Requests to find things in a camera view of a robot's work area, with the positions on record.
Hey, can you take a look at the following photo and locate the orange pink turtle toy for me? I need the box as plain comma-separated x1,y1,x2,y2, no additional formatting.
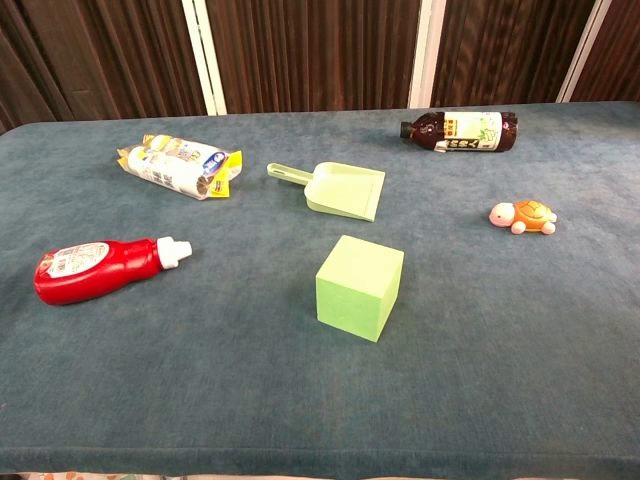
488,199,559,236

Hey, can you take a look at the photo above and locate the light green plastic dustpan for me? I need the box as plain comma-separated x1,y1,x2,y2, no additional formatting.
266,161,387,223

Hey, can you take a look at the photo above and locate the light green foam cube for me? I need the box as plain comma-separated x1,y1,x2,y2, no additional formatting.
315,234,405,344

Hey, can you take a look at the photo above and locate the white yellow snack package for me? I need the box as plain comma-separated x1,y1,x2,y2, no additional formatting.
116,133,244,202

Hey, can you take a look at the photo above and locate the blue tablecloth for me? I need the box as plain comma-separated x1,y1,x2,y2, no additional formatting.
0,101,640,479

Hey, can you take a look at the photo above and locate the dark tea bottle green label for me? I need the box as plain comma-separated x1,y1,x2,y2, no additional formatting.
399,110,520,154

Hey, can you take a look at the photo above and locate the dark brown curtain panel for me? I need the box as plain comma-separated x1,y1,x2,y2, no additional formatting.
0,0,209,136
205,0,424,115
430,0,599,109
569,0,640,104

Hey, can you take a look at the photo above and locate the red bottle white cap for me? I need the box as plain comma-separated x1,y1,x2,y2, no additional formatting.
33,235,194,306

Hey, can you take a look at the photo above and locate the white screen frame post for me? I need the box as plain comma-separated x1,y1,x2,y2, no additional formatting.
407,0,447,110
180,0,228,117
555,0,612,104

